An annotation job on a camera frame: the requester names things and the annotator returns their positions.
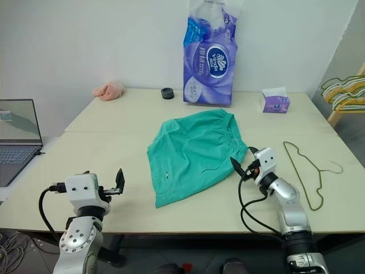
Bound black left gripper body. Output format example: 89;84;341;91
98;186;121;205

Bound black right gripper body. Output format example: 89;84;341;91
243;160;259;183

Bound green shorts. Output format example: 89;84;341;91
147;108;249;209

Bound olive wire hanger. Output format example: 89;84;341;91
282;140;344;212

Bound small purple tissue box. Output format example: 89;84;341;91
260;86;292;114

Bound black table leg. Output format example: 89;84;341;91
98;233;128;268

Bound grey laptop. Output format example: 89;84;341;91
0;98;44;188

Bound pink cloth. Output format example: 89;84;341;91
92;80;127;102

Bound purple tissue multipack bag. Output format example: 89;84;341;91
181;0;244;107

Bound stack of hangers on chair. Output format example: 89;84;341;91
327;61;365;127

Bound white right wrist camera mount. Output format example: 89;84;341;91
253;147;277;185

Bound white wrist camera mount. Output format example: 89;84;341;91
253;147;277;185
64;173;100;208

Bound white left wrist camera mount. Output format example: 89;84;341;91
64;173;100;208

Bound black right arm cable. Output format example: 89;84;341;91
238;170;286;244

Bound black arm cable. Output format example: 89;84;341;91
39;184;68;244
238;170;286;244

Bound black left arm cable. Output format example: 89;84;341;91
39;184;68;244

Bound green wire hanger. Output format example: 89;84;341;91
320;74;365;98

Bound grey floor cable bundle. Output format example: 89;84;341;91
0;227;61;274

